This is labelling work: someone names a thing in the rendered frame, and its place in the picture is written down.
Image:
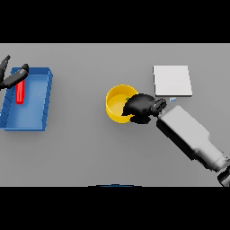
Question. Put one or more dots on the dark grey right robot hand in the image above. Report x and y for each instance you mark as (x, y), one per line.
(140, 105)

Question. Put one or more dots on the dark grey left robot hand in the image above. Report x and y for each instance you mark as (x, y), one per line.
(15, 78)

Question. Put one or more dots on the yellow bowl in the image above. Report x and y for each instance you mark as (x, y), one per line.
(116, 104)

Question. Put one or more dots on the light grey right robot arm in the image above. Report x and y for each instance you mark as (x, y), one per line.
(191, 137)

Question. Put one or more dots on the red beaker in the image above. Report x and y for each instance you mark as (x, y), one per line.
(20, 92)

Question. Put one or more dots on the pale square measuring scale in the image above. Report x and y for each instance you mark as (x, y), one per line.
(172, 80)

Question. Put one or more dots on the blue tray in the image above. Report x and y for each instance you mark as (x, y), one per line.
(28, 101)

